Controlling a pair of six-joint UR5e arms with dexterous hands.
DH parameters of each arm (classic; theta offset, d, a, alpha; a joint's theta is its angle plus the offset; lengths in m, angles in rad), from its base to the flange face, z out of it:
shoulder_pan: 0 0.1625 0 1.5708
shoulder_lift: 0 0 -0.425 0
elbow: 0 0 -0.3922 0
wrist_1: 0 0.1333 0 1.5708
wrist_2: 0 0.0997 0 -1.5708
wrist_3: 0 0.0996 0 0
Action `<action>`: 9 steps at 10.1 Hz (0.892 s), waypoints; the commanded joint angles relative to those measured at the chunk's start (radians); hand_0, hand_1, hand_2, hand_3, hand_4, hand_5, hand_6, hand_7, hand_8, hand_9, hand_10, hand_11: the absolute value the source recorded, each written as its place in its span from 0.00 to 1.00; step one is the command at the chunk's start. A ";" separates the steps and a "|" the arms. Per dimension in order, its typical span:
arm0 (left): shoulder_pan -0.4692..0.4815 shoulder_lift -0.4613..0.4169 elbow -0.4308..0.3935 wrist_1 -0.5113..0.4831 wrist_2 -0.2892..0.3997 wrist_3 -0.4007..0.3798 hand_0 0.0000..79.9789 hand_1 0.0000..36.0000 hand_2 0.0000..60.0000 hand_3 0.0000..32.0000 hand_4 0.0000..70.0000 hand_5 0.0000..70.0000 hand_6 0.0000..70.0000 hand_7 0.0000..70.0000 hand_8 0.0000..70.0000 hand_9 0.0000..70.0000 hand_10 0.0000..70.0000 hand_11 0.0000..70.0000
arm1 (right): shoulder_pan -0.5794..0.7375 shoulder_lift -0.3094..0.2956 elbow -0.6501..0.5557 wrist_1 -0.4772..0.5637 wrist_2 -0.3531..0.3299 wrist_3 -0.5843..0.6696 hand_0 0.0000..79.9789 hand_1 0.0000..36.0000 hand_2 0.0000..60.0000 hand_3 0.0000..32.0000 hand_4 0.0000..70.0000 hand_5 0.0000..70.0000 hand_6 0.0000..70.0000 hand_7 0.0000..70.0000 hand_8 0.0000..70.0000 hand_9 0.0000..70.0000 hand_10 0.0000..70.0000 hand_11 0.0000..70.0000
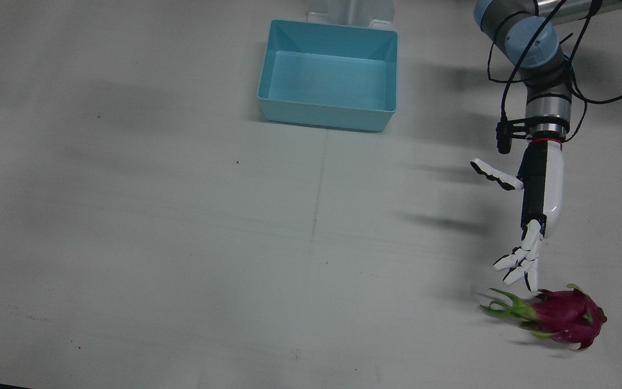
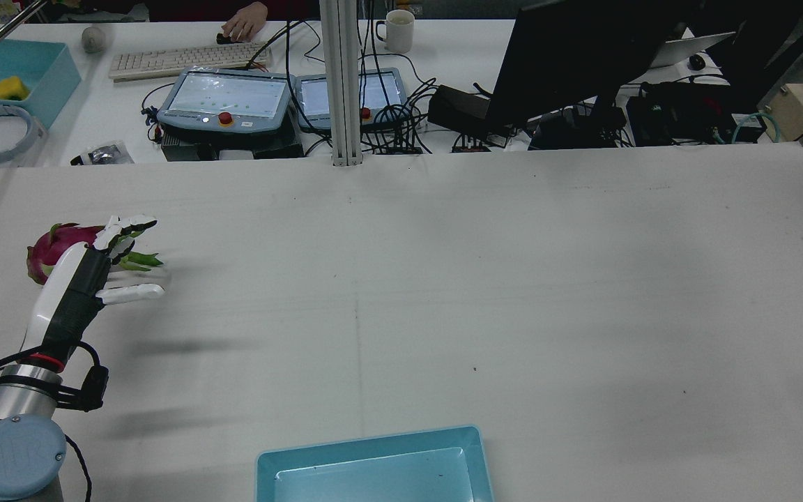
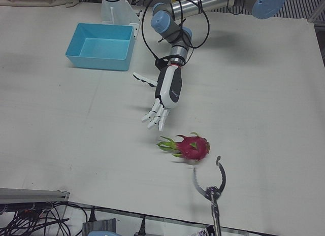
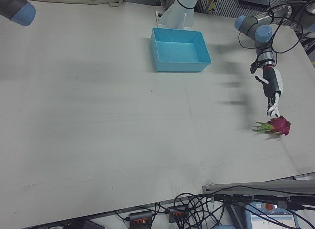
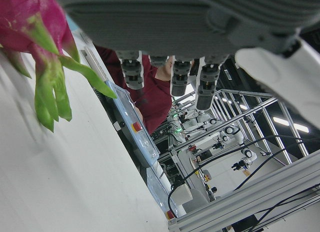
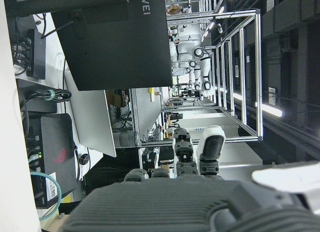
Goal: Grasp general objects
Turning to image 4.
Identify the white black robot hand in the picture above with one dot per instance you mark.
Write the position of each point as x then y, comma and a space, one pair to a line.
272, 81

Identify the pink green dragon fruit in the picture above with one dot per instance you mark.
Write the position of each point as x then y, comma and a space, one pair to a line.
280, 125

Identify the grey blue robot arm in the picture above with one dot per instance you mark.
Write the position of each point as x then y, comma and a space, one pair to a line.
248, 23
12, 3

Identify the light blue plastic bin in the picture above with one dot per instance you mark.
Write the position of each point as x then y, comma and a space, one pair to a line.
180, 66

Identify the teach pendant with red button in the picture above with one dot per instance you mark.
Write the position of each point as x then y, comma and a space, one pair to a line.
270, 218

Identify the black orange power strip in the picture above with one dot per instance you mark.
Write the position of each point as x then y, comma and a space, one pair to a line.
140, 218
177, 213

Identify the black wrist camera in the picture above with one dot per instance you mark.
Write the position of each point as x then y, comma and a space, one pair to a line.
253, 67

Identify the grey aluminium rail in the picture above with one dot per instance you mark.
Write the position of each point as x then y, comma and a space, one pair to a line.
246, 187

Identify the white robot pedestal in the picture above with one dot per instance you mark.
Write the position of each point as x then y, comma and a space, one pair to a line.
176, 16

